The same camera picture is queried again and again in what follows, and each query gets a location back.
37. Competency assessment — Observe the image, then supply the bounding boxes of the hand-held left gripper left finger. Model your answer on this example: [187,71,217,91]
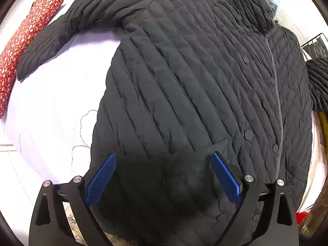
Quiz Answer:
[29,153,118,246]

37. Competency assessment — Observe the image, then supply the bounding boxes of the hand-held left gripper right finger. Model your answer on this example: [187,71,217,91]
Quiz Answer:
[210,151,300,246]

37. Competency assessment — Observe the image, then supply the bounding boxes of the black quilted jacket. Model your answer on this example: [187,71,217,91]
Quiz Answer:
[17,0,328,246]

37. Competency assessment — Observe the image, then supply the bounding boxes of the red object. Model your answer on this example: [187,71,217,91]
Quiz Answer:
[296,211,312,227]

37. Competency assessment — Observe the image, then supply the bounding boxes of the purple floral bedsheet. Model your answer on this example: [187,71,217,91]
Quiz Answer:
[2,0,123,237]

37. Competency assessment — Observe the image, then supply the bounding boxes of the pink blanket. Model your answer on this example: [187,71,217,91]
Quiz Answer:
[298,123,328,211]

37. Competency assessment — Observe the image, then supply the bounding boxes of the red floral pillow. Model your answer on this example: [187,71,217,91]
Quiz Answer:
[0,0,65,120]

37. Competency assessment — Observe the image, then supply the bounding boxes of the black wire rack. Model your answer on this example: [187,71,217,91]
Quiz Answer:
[300,33,328,60]

